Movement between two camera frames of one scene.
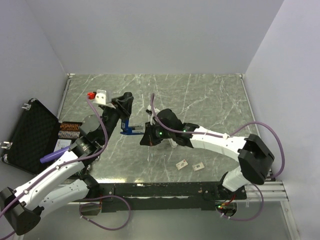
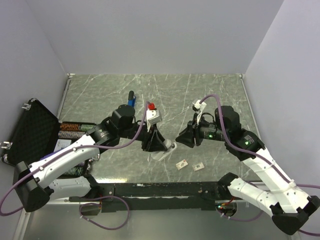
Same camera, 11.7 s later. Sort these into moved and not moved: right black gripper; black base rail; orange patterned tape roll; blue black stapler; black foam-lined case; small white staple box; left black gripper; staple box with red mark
Moved: blue black stapler; right black gripper; left black gripper
Not moved: orange patterned tape roll; small white staple box; black base rail; black foam-lined case; staple box with red mark
